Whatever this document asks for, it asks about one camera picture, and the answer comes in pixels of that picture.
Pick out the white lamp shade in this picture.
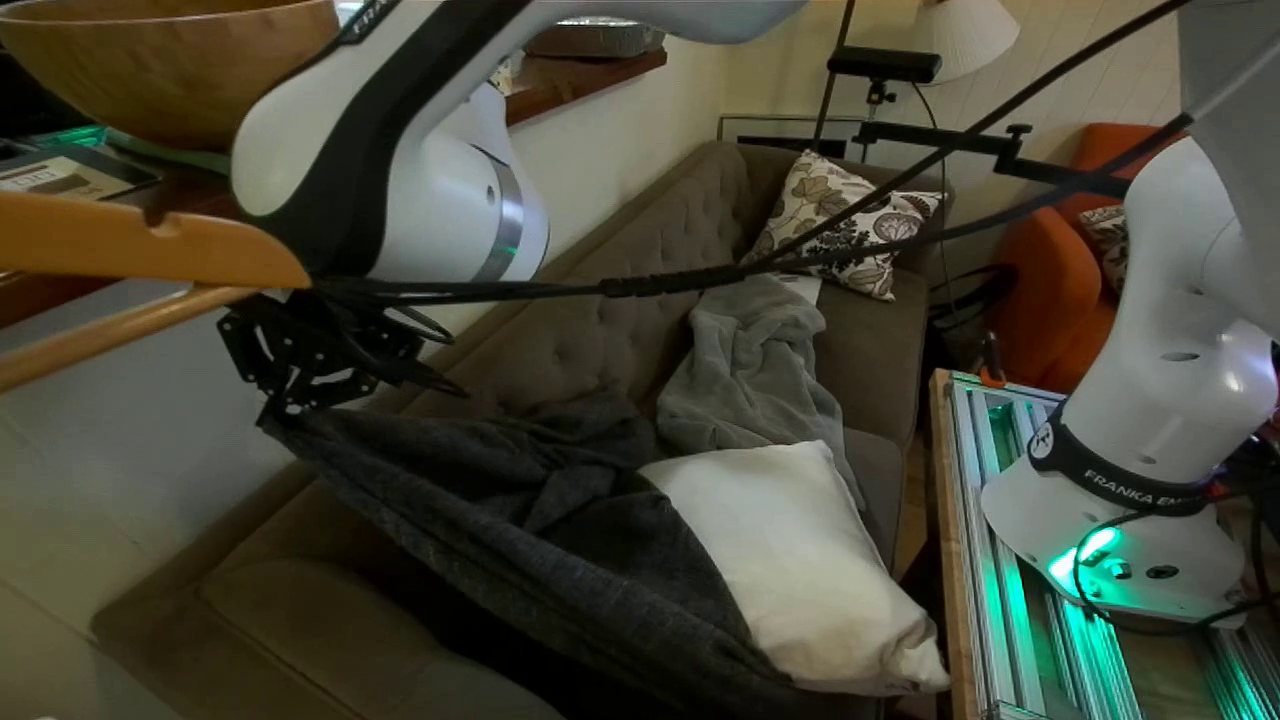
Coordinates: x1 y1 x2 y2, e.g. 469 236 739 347
916 0 1019 78

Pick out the wooden shelf ledge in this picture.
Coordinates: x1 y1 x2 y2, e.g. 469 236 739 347
0 45 670 334

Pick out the light grey blanket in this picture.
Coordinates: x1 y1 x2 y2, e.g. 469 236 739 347
657 273 844 451

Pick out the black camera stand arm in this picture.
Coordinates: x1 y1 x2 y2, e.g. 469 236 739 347
777 45 1136 194

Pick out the patterned cushion on armchair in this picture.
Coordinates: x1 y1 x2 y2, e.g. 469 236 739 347
1076 205 1128 291

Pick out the wooden bowl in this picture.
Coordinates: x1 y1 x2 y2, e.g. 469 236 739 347
0 0 340 153

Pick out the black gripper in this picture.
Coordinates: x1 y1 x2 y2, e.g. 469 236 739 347
215 291 454 419

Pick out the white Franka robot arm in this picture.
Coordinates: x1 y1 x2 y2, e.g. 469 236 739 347
232 0 1280 624

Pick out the wooden clothes hanger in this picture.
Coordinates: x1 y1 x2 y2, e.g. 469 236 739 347
0 191 311 386

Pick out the orange armchair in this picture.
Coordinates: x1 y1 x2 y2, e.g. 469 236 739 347
993 119 1163 394

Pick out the aluminium rail robot base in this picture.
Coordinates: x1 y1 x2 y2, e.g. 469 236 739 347
929 366 1280 720

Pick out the white pillow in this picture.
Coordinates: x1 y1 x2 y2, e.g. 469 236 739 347
640 440 947 694

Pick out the floral patterned cushion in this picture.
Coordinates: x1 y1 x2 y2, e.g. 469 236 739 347
746 153 943 303

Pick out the dark grey blanket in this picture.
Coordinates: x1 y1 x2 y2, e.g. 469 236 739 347
265 401 798 720

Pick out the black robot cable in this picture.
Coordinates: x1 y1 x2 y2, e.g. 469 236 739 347
316 0 1197 307

